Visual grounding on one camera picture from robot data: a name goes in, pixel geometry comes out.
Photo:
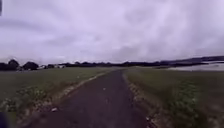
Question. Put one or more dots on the dark asphalt path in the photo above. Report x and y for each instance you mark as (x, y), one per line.
(100, 103)

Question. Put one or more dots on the distant row of trees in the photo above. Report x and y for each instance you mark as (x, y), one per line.
(30, 65)

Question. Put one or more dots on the distant dark hill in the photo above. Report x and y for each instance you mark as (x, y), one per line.
(200, 59)

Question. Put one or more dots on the pale water surface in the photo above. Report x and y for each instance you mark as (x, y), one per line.
(203, 67)

